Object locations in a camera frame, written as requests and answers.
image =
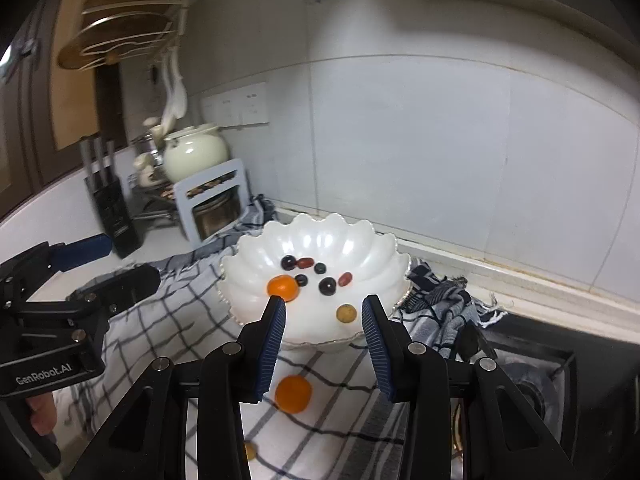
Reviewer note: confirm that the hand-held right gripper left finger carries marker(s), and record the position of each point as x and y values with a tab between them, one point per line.
267	355

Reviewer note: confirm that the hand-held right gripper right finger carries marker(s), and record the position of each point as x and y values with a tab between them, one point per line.
380	355

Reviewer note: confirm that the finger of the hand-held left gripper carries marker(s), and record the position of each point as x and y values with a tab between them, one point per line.
85	250
130	282

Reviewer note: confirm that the small yellow fruit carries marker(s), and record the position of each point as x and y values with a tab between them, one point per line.
345	314
250	451

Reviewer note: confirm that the red grape tomato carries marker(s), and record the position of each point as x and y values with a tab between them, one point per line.
305	262
345	278

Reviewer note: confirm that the white scalloped bowl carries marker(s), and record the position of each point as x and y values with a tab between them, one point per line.
350	245

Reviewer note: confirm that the person's left hand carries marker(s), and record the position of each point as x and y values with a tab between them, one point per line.
42	412

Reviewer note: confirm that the checkered grey white cloth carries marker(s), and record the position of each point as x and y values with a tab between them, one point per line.
150	320

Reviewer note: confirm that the black knife block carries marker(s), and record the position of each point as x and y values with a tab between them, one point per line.
117	220

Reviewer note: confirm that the white shelf rack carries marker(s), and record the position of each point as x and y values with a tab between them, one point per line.
184	215

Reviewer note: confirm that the small cream pot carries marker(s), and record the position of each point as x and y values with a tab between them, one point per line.
147	170

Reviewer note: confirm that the glass jar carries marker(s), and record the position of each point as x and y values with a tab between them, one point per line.
215	215

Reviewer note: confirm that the steel pot with lid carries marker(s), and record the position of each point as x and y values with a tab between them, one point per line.
150	140

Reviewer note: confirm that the cream ceramic pot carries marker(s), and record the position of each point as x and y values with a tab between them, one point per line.
197	155

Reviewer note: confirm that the brown wooden cabinet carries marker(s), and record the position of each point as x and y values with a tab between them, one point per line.
60	100

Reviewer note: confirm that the round wooden cutting board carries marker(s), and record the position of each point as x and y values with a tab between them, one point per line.
110	40

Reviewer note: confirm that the black gas stove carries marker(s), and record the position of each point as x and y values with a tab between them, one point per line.
590	410

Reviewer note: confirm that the steel range hood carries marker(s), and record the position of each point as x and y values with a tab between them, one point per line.
550	20

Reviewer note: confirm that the white wall socket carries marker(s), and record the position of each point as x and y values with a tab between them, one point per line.
256	102
212	110
233	107

